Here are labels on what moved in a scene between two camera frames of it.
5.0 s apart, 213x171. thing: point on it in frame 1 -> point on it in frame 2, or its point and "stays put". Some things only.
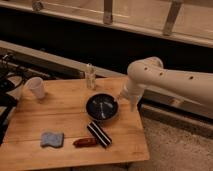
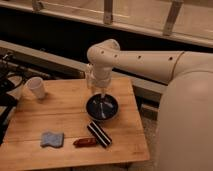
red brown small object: [85, 142] stays put
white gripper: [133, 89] -> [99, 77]
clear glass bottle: [90, 74] stays put
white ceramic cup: [36, 86] stays put
